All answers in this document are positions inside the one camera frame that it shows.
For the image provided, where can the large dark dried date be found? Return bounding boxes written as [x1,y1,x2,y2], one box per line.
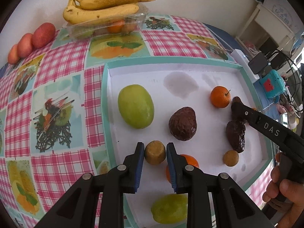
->
[226,120,246,153]

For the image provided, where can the small brown longan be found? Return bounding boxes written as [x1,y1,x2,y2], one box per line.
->
[144,141,166,165]
[223,150,239,167]

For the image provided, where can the small dark dried date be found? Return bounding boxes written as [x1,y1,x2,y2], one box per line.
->
[169,107,197,141]

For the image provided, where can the green jujube fruit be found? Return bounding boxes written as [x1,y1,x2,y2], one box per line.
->
[150,194,188,224]
[117,84,155,129]

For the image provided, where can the person's right hand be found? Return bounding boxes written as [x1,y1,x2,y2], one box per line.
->
[262,152,303,227]

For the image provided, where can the teal tin box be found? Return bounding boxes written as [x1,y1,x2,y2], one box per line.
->
[259,70,286,99]

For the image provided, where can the black power adapter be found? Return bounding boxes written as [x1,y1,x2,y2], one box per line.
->
[248,52,269,75]

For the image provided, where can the white tray teal rim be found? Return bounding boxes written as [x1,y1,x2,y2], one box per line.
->
[100,56,274,228]

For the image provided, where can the white power strip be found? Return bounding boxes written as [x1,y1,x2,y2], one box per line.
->
[231,49,260,83]

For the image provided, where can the checkered fruit-print tablecloth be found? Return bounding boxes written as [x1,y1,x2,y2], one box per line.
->
[1,14,273,227]

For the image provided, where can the clear plastic fruit container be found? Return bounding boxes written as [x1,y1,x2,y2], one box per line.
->
[60,4,149,41]

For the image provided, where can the orange fruit in container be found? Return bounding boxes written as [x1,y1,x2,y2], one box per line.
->
[107,20,125,33]

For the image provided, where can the small pale red apple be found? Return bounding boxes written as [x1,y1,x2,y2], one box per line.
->
[7,44,20,65]

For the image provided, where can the middle red apple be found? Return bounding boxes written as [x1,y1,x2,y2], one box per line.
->
[17,33,33,58]

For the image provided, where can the large red apple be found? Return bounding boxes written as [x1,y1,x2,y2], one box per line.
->
[32,22,56,48]

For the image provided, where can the lower yellow banana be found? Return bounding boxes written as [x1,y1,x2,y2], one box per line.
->
[63,0,140,25]

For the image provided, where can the black power cables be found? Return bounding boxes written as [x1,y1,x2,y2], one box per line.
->
[268,49,304,112]

